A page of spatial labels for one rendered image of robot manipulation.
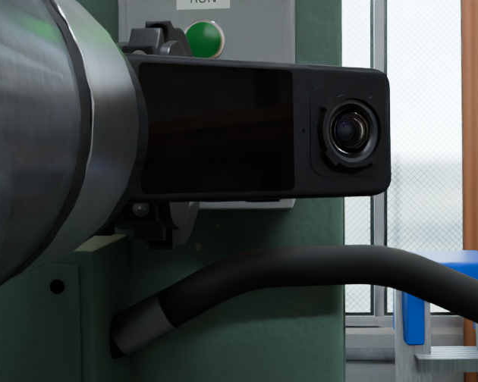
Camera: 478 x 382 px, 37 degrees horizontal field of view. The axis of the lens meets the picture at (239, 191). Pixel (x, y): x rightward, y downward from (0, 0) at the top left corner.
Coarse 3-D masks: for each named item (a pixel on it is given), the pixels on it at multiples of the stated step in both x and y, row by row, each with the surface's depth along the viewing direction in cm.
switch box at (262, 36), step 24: (120, 0) 41; (144, 0) 41; (168, 0) 41; (240, 0) 40; (264, 0) 40; (288, 0) 40; (120, 24) 41; (144, 24) 41; (240, 24) 40; (264, 24) 40; (288, 24) 40; (240, 48) 40; (264, 48) 40; (288, 48) 40
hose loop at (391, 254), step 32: (256, 256) 43; (288, 256) 42; (320, 256) 42; (352, 256) 42; (384, 256) 42; (416, 256) 42; (192, 288) 43; (224, 288) 42; (256, 288) 43; (416, 288) 42; (448, 288) 42; (128, 320) 43; (160, 320) 43; (128, 352) 43
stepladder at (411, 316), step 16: (432, 256) 132; (448, 256) 132; (464, 256) 132; (464, 272) 125; (400, 304) 131; (416, 304) 127; (400, 320) 130; (416, 320) 127; (400, 336) 130; (416, 336) 127; (400, 352) 130; (416, 352) 130; (432, 352) 130; (448, 352) 130; (464, 352) 130; (400, 368) 130; (416, 368) 129; (432, 368) 127; (448, 368) 127; (464, 368) 127
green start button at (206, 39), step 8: (192, 24) 40; (200, 24) 40; (208, 24) 40; (216, 24) 40; (184, 32) 40; (192, 32) 40; (200, 32) 40; (208, 32) 40; (216, 32) 40; (192, 40) 40; (200, 40) 40; (208, 40) 40; (216, 40) 40; (224, 40) 40; (192, 48) 40; (200, 48) 40; (208, 48) 40; (216, 48) 40; (200, 56) 40; (208, 56) 40; (216, 56) 40
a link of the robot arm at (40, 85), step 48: (0, 0) 11; (48, 0) 14; (0, 48) 10; (48, 48) 12; (0, 96) 10; (48, 96) 12; (0, 144) 10; (48, 144) 12; (0, 192) 10; (48, 192) 12; (0, 240) 11; (48, 240) 14
